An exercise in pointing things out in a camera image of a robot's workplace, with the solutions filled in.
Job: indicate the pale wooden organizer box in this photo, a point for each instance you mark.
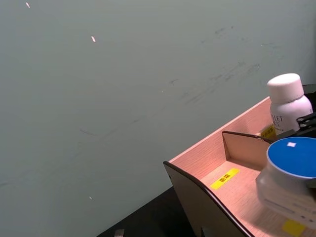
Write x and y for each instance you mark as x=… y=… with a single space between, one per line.
x=205 y=158

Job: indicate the clear jar with blue lid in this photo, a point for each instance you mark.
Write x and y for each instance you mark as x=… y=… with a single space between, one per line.
x=284 y=180

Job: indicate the white plastic bottle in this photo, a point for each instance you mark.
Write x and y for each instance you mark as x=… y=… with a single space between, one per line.
x=287 y=106

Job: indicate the yellow label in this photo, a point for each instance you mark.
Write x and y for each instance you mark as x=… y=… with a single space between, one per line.
x=293 y=227
x=268 y=132
x=225 y=178

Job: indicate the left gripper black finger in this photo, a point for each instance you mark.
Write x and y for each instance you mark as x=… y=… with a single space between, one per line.
x=311 y=185
x=308 y=126

